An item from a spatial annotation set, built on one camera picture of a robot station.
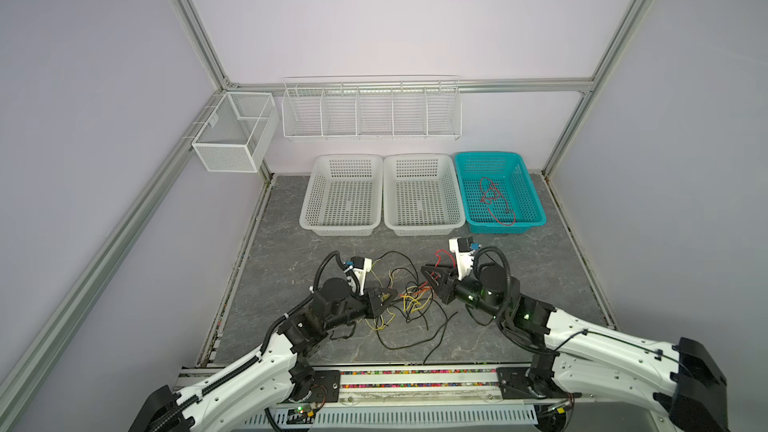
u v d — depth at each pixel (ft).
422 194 3.78
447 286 2.04
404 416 5.18
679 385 1.35
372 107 3.17
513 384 2.42
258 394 1.86
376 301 2.19
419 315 2.81
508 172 3.89
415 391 2.43
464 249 2.07
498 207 3.62
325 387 2.41
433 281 2.25
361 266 2.32
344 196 3.69
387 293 2.24
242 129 3.33
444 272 2.12
